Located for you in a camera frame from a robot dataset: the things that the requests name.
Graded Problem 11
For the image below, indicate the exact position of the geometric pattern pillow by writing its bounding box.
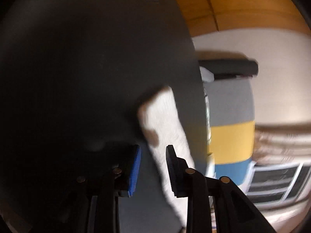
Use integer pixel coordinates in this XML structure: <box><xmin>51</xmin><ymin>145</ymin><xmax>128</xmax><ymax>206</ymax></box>
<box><xmin>204</xmin><ymin>90</ymin><xmax>211</xmax><ymax>145</ymax></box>

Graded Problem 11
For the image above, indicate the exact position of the left floral curtain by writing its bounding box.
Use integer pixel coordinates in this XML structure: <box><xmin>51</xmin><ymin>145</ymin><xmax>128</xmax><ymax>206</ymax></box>
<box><xmin>252</xmin><ymin>123</ymin><xmax>310</xmax><ymax>165</ymax></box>

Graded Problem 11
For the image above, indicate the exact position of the grey yellow blue sofa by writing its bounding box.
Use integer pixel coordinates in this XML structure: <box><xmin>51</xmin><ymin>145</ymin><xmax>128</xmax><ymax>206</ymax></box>
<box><xmin>199</xmin><ymin>58</ymin><xmax>259</xmax><ymax>185</ymax></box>

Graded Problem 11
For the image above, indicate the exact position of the cream knit sweater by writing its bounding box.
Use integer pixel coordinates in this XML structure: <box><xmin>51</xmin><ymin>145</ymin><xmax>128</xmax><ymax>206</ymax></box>
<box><xmin>137</xmin><ymin>86</ymin><xmax>195</xmax><ymax>227</ymax></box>

